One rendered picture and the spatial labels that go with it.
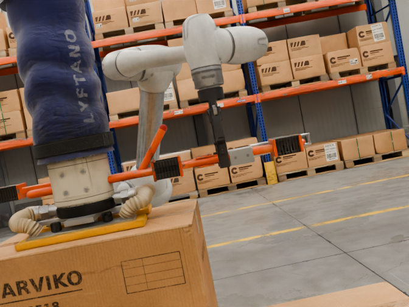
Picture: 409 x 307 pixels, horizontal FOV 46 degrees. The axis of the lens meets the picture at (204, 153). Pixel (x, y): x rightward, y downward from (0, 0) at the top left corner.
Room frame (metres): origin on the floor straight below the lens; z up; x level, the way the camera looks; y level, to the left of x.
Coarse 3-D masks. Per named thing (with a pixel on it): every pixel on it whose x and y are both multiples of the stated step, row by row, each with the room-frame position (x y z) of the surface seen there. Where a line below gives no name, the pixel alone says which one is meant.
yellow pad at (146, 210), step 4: (120, 204) 1.49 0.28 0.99; (144, 208) 1.45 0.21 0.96; (148, 208) 1.45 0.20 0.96; (116, 212) 1.46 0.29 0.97; (136, 212) 1.45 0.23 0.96; (140, 212) 1.45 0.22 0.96; (144, 212) 1.45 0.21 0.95; (148, 212) 1.45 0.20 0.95; (100, 216) 1.46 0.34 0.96; (116, 216) 1.44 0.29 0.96; (120, 216) 1.44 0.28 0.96; (100, 220) 1.44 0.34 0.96; (80, 224) 1.44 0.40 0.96; (44, 228) 1.44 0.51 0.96; (48, 228) 1.44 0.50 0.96; (40, 232) 1.44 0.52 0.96
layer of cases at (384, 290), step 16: (352, 288) 1.61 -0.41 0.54; (368, 288) 1.58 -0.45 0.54; (384, 288) 1.56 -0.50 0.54; (288, 304) 1.58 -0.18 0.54; (304, 304) 1.55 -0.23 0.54; (320, 304) 1.53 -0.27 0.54; (336, 304) 1.51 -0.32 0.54; (352, 304) 1.48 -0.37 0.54; (368, 304) 1.46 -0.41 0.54; (384, 304) 1.44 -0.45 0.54; (400, 304) 1.42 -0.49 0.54
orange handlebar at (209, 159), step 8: (304, 144) 1.40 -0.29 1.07; (256, 152) 1.38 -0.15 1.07; (264, 152) 1.38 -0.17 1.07; (184, 160) 1.43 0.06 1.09; (192, 160) 1.38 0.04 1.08; (200, 160) 1.38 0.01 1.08; (208, 160) 1.38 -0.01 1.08; (216, 160) 1.38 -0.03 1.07; (184, 168) 1.38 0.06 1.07; (112, 176) 1.37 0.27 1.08; (120, 176) 1.37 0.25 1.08; (128, 176) 1.37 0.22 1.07; (136, 176) 1.37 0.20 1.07; (144, 176) 1.38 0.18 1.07; (40, 184) 1.64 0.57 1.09; (48, 184) 1.64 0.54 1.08; (24, 192) 1.64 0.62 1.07; (32, 192) 1.36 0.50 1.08; (40, 192) 1.36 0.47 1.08; (48, 192) 1.36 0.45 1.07
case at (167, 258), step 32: (160, 224) 1.25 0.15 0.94; (192, 224) 1.19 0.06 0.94; (0, 256) 1.22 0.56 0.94; (32, 256) 1.19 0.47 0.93; (64, 256) 1.19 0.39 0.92; (96, 256) 1.19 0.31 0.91; (128, 256) 1.18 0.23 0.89; (160, 256) 1.18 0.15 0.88; (192, 256) 1.18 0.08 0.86; (0, 288) 1.19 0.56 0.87; (32, 288) 1.19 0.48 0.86; (64, 288) 1.19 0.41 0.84; (96, 288) 1.19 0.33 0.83; (128, 288) 1.19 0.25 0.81; (160, 288) 1.18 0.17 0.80; (192, 288) 1.18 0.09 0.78
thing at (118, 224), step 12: (108, 216) 1.29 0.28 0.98; (144, 216) 1.31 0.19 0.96; (60, 228) 1.29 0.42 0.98; (72, 228) 1.30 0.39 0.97; (84, 228) 1.27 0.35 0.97; (96, 228) 1.26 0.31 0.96; (108, 228) 1.25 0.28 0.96; (120, 228) 1.26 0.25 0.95; (132, 228) 1.26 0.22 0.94; (24, 240) 1.29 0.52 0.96; (36, 240) 1.25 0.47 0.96; (48, 240) 1.25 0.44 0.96; (60, 240) 1.25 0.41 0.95; (72, 240) 1.25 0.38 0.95
